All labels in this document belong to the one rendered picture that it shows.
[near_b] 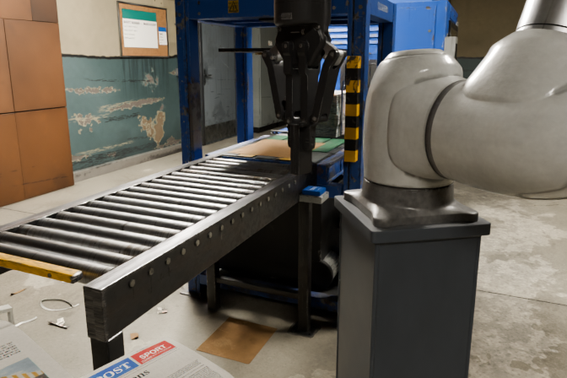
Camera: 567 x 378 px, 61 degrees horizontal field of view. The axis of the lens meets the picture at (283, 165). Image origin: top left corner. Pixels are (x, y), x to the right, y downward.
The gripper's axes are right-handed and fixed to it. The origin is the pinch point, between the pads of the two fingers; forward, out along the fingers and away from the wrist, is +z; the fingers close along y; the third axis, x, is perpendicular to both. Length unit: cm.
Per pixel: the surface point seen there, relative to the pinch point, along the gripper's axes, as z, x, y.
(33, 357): 7.5, -40.7, 9.2
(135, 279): 36, 2, -49
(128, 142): 84, 259, -468
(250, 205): 35, 56, -66
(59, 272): 32, -11, -56
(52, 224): 34, 5, -96
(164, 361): 30.9, -15.7, -12.7
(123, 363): 30.9, -19.8, -16.9
